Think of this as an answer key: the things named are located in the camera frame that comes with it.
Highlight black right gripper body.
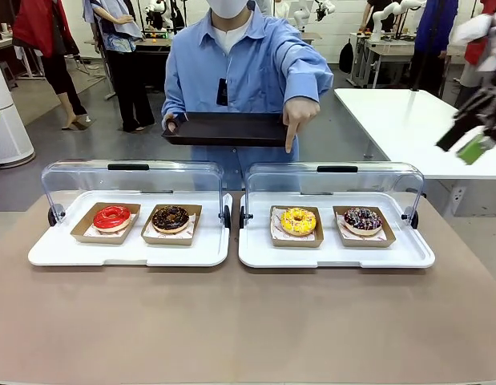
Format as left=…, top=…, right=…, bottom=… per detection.
left=454, top=71, right=496, bottom=141

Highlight black serving tray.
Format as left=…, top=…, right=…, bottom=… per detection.
left=161, top=111, right=291, bottom=148

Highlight person's right forearm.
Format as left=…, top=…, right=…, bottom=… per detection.
left=162, top=71, right=192, bottom=117

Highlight person's left forearm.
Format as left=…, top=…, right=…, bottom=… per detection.
left=285, top=59, right=335, bottom=106

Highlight dark sprinkled donut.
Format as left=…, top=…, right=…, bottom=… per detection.
left=343, top=206, right=384, bottom=237

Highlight brown cardboard donut box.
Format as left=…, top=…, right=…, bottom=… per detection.
left=269, top=205, right=325, bottom=248
left=70, top=201, right=142, bottom=245
left=332, top=205, right=397, bottom=248
left=140, top=203, right=204, bottom=246

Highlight red glazed donut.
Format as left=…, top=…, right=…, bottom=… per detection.
left=92, top=205, right=132, bottom=234

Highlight yellow sprinkled donut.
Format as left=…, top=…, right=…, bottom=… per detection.
left=280, top=206, right=317, bottom=237

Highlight chocolate donut with nuts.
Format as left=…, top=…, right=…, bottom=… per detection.
left=151, top=205, right=191, bottom=235

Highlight person in blue shirt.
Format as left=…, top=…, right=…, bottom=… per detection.
left=161, top=0, right=335, bottom=192

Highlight person's left hand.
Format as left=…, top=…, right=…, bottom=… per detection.
left=282, top=97, right=321, bottom=155

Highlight person's right hand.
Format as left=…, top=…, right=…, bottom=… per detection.
left=163, top=113, right=188, bottom=133

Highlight white air purifier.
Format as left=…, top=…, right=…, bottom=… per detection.
left=0, top=59, right=35, bottom=165

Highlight white power socket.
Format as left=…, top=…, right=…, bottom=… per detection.
left=451, top=186, right=467, bottom=216

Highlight bystander in red top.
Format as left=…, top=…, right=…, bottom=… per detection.
left=458, top=0, right=496, bottom=109

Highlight white side table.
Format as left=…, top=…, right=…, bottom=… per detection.
left=333, top=87, right=496, bottom=181

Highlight bystander in blue jacket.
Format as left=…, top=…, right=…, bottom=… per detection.
left=407, top=0, right=459, bottom=93

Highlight bystander in red jacket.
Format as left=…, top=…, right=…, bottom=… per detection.
left=11, top=0, right=88, bottom=132

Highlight grey background workbench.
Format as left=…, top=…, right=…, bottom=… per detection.
left=349, top=31, right=417, bottom=89

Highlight clear hinged display lid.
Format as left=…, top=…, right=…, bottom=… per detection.
left=41, top=160, right=232, bottom=229
left=239, top=161, right=426, bottom=230

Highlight black backpack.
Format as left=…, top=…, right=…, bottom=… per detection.
left=338, top=39, right=355, bottom=75

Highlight bystander in patterned blue shirt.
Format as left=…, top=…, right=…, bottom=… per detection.
left=82, top=0, right=156, bottom=133

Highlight white printed paper liner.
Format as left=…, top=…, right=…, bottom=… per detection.
left=270, top=208, right=321, bottom=240
left=145, top=214, right=196, bottom=237
left=83, top=212, right=137, bottom=237
left=337, top=212, right=387, bottom=241

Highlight white display tray base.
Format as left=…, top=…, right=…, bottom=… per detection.
left=27, top=190, right=232, bottom=268
left=238, top=191, right=436, bottom=270

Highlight white and black robot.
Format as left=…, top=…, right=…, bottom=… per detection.
left=145, top=0, right=168, bottom=31

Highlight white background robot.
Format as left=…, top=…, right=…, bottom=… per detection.
left=291, top=0, right=337, bottom=31

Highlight white face mask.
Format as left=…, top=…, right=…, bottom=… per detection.
left=207, top=0, right=248, bottom=19

